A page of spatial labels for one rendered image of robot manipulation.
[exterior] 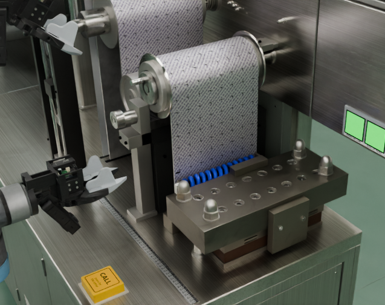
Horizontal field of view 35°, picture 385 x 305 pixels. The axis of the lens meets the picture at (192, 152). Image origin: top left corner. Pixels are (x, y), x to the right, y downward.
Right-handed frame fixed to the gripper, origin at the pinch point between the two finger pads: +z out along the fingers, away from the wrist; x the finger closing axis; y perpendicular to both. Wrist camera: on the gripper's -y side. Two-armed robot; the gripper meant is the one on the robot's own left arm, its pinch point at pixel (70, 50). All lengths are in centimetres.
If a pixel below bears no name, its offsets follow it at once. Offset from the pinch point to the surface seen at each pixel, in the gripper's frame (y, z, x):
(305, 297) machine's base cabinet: -22, 67, -33
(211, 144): -2.8, 39.0, -7.7
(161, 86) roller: 3.3, 18.9, -6.7
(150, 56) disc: 7.3, 16.7, -0.5
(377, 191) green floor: 9, 224, 67
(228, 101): 8.0, 36.5, -7.7
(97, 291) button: -39.4, 22.1, -20.1
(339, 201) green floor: -6, 206, 71
